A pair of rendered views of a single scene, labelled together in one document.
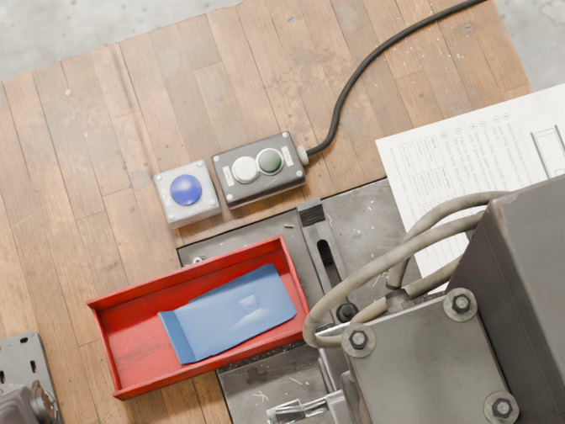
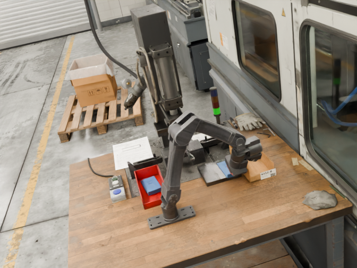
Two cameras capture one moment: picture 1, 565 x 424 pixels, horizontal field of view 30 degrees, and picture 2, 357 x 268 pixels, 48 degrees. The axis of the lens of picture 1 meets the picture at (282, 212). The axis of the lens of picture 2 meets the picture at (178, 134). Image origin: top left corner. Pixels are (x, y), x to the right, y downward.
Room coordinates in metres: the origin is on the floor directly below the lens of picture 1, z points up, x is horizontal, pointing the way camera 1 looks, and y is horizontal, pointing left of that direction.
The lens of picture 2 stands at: (0.06, 1.69, 1.96)
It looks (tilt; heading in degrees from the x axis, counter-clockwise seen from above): 27 degrees down; 270
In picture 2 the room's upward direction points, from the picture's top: 12 degrees counter-clockwise
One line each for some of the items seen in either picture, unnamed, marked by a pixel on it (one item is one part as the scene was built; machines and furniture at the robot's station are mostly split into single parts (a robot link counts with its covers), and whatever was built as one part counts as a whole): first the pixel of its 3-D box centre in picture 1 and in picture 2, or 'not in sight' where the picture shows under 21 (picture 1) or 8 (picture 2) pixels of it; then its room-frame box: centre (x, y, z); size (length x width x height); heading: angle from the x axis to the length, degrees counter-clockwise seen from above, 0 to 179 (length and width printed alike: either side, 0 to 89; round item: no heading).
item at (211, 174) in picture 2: not in sight; (219, 171); (-0.09, 0.09, 0.91); 0.17 x 0.16 x 0.02; 8
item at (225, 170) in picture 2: not in sight; (228, 166); (-0.13, 0.11, 0.93); 0.15 x 0.07 x 0.03; 100
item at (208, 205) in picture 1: (188, 197); (118, 197); (0.40, 0.11, 0.90); 0.07 x 0.07 x 0.06; 8
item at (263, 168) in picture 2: not in sight; (251, 160); (-0.25, 0.08, 0.93); 0.25 x 0.13 x 0.08; 98
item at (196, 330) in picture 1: (227, 313); (151, 183); (0.24, 0.09, 0.92); 0.15 x 0.07 x 0.03; 105
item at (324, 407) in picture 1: (300, 409); not in sight; (0.11, 0.02, 0.98); 0.07 x 0.02 x 0.01; 98
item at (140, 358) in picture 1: (202, 318); (151, 185); (0.24, 0.12, 0.93); 0.25 x 0.12 x 0.06; 98
